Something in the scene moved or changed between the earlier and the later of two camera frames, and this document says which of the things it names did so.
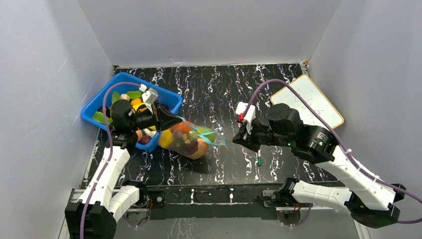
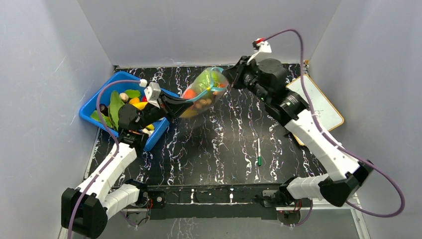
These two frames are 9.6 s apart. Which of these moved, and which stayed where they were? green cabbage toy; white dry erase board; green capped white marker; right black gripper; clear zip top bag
Moved: green cabbage toy; clear zip top bag; right black gripper
Stayed: green capped white marker; white dry erase board
